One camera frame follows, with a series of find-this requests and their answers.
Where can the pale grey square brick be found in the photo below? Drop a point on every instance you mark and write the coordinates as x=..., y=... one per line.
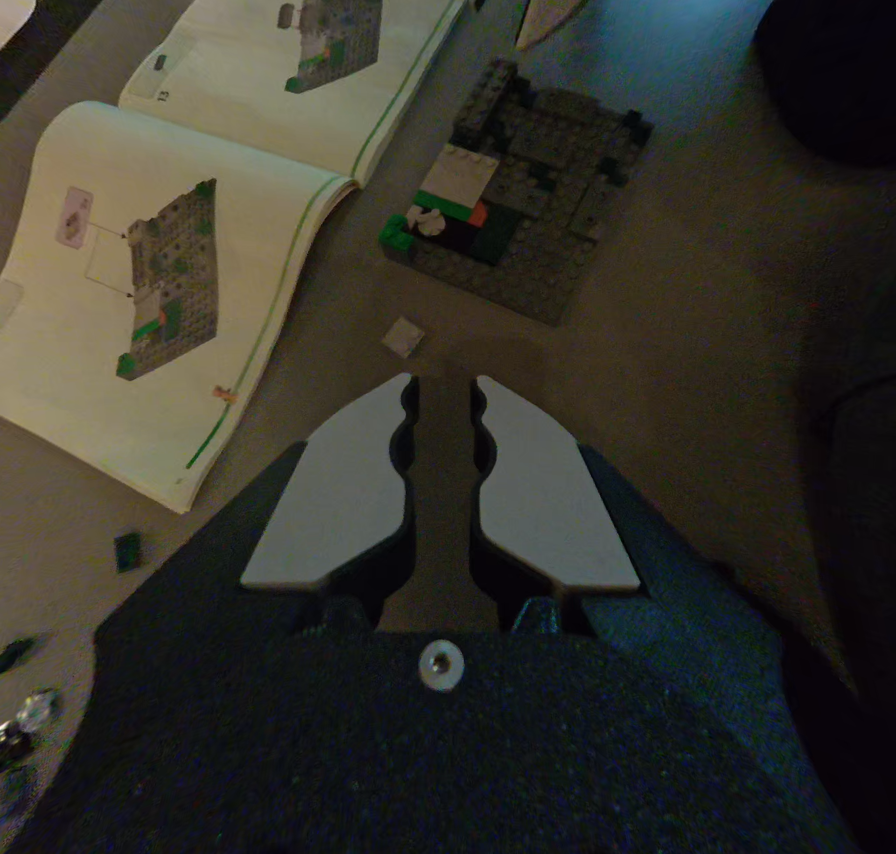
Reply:
x=404, y=337

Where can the green LEGO brick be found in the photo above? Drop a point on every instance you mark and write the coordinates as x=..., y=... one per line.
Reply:
x=532, y=168

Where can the grey desk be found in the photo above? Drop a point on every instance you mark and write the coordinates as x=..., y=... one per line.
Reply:
x=665, y=378

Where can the dark round object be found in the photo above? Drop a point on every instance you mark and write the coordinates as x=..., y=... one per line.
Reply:
x=833, y=56

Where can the dark green flat tile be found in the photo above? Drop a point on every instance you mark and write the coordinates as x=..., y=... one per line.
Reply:
x=128, y=553

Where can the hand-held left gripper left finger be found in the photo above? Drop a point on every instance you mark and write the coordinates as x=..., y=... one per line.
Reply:
x=336, y=504

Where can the brick building instruction booklet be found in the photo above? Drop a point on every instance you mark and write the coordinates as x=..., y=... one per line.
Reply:
x=70, y=238

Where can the dark green small brick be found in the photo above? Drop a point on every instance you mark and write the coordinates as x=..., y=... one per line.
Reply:
x=14, y=654

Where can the clear small brick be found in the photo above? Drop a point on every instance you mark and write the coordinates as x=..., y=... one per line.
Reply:
x=38, y=708

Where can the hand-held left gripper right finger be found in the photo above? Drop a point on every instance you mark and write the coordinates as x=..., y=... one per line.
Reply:
x=553, y=511

